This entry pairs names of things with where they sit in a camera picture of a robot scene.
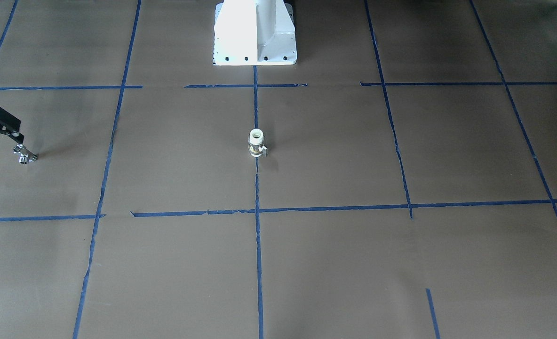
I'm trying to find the chrome pipe fitting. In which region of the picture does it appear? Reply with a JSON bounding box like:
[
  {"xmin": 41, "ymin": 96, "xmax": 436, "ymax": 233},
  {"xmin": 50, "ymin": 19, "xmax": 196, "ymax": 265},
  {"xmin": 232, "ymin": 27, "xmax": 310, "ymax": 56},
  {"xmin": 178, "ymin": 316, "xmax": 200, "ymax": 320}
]
[{"xmin": 13, "ymin": 144, "xmax": 38, "ymax": 164}]

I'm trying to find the white pedestal column base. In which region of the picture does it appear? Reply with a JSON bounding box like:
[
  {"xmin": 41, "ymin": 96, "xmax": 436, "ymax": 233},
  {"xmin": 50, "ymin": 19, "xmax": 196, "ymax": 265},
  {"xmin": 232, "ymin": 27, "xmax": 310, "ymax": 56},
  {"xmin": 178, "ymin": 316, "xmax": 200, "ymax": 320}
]
[{"xmin": 212, "ymin": 0, "xmax": 298, "ymax": 66}]

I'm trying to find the white PPR valve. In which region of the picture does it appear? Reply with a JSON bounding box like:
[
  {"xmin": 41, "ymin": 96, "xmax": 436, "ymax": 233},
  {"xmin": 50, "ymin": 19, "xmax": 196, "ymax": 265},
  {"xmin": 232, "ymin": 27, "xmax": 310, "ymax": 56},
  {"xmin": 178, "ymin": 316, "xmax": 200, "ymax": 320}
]
[{"xmin": 248, "ymin": 129, "xmax": 268, "ymax": 157}]

